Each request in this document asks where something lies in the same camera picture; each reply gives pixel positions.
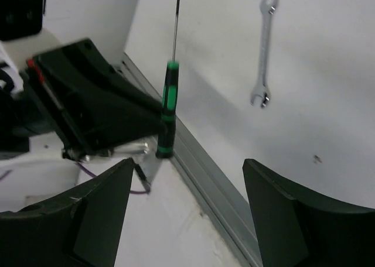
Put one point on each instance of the silver wrench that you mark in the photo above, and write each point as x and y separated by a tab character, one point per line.
261	89

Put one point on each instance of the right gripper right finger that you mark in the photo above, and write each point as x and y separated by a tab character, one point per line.
297	226

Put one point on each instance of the aluminium front rail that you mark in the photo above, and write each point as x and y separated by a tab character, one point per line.
227	209

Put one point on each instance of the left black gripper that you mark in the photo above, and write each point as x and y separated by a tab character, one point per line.
73	91

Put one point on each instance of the medium green black screwdriver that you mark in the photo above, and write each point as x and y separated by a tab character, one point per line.
166	139

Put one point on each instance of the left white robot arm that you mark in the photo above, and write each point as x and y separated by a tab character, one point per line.
23	19

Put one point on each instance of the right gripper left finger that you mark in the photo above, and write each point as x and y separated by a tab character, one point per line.
81	226

